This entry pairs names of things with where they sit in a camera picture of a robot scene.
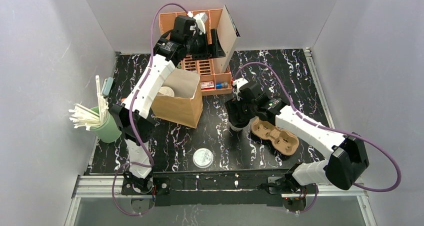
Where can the green cup holder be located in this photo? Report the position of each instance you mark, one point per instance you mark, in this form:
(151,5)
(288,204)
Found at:
(108,131)

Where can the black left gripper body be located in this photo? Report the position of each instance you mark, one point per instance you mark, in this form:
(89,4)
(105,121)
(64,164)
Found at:
(209,45)

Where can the white plastic cup lid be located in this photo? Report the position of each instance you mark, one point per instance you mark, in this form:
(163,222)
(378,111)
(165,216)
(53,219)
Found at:
(203,158)

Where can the blue grey glue bottle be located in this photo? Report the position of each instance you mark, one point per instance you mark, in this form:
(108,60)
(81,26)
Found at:
(222,85)

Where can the brown paper takeout bag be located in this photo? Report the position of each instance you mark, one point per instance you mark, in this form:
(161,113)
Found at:
(186,105)

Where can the orange desktop file organizer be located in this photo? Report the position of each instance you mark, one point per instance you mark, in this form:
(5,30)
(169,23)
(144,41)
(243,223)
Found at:
(205,68)

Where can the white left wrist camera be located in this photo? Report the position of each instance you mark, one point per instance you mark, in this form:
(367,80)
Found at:
(200,20)

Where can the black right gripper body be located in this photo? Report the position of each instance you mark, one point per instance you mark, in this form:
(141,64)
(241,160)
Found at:
(236,115)

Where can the white board panel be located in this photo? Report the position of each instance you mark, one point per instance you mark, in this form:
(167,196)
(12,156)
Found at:
(228,37)

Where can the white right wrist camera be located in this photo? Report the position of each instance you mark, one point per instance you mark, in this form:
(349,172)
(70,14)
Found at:
(237,84)

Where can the white wrapped straws bundle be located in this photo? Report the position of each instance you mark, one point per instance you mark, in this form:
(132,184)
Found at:
(82,116)

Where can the teal eraser case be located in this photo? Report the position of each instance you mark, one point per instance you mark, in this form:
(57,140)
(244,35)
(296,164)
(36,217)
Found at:
(107,86)

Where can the red white staples box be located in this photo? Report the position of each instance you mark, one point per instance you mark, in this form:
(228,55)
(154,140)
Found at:
(207,85)

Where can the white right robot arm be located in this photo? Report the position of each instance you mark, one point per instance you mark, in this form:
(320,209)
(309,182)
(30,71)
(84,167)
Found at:
(345,157)

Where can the white paper coffee cup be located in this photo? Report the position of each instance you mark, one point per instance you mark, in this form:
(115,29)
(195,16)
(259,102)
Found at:
(237,128)

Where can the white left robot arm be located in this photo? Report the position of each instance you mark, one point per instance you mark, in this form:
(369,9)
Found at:
(132,115)

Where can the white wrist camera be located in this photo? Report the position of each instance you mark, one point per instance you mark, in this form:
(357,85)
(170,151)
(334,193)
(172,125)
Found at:
(237,84)
(200,20)

